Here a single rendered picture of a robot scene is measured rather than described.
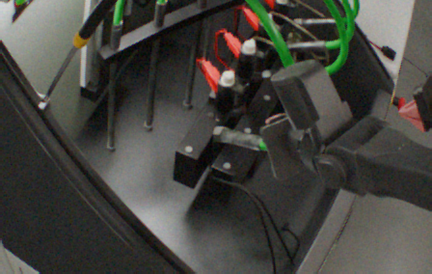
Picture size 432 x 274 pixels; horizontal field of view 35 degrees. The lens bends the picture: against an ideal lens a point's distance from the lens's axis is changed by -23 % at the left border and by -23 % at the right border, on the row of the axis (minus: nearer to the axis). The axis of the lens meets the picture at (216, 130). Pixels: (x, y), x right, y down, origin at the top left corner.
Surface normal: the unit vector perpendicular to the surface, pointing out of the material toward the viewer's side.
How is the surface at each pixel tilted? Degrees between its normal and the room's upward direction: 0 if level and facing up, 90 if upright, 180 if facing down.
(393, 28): 0
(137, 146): 0
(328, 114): 44
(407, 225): 0
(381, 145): 36
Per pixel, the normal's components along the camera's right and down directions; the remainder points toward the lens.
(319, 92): 0.38, -0.05
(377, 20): 0.10, -0.63
